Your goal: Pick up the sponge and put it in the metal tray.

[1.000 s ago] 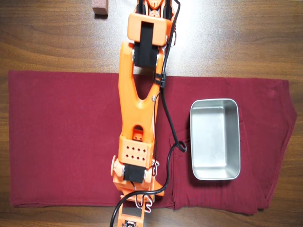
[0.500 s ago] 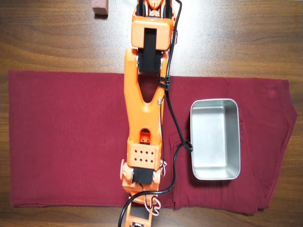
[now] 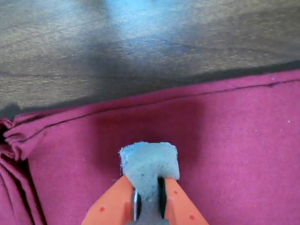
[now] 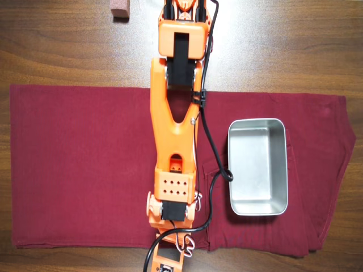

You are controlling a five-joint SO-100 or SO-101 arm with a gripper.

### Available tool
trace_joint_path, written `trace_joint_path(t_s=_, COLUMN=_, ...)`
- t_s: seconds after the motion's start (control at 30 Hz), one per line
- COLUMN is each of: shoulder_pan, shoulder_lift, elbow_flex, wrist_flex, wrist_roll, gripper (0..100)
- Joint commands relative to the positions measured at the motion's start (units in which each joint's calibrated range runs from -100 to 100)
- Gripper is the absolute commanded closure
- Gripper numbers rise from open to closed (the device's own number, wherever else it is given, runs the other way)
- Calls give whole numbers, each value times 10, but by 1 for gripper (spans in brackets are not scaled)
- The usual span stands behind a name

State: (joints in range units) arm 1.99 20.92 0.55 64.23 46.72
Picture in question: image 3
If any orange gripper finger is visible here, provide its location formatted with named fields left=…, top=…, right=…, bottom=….
left=81, top=175, right=142, bottom=225
left=157, top=177, right=210, bottom=225

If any grey sponge cube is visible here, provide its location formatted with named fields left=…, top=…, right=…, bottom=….
left=119, top=140, right=180, bottom=225

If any dark red cloth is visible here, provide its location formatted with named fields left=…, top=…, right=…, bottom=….
left=0, top=69, right=300, bottom=225

